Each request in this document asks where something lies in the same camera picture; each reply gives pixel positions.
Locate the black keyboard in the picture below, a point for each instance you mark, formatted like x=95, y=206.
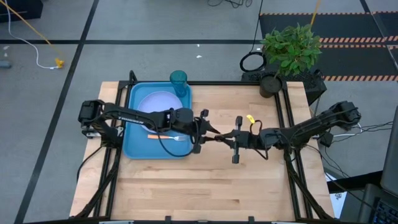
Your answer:
x=385, y=213

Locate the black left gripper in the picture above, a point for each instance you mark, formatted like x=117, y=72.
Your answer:
x=199, y=130

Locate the black power adapter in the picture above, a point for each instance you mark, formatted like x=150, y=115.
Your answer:
x=326, y=140

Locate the lavender round plate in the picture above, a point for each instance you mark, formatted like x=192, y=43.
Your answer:
x=158, y=101

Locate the blue plastic tray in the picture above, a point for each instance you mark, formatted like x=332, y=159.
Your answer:
x=140, y=149

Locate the yellow tag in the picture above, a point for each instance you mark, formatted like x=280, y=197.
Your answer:
x=250, y=119

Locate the teal translucent plastic cup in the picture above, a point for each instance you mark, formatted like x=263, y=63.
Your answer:
x=178, y=82

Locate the black box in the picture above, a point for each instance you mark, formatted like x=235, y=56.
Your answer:
x=21, y=9

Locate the black metal table frame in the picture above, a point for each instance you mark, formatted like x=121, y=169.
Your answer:
x=217, y=83

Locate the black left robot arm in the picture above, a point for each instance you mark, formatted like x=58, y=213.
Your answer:
x=130, y=117

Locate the black plant pot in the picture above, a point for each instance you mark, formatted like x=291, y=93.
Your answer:
x=270, y=87

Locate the white paper sheet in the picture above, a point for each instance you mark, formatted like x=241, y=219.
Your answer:
x=337, y=202

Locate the black hazard-striped floor mat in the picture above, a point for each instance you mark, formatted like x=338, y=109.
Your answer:
x=351, y=59

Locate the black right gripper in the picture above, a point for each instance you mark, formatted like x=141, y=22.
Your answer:
x=245, y=140

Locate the green leafy plant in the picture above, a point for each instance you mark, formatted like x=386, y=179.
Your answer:
x=292, y=49

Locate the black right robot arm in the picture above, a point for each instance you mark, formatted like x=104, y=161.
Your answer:
x=311, y=127

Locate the small grey object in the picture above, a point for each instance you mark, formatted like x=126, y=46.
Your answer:
x=4, y=64

